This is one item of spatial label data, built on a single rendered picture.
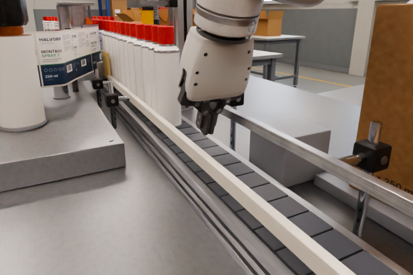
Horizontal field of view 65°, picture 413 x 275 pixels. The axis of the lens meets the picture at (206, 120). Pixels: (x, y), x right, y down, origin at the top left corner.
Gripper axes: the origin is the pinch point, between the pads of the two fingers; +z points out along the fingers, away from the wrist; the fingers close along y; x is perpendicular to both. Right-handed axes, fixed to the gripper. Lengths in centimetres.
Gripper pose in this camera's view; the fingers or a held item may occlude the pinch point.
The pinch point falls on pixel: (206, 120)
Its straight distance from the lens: 52.6
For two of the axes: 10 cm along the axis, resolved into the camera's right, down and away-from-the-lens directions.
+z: -1.5, 8.0, 5.9
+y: -8.9, 1.4, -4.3
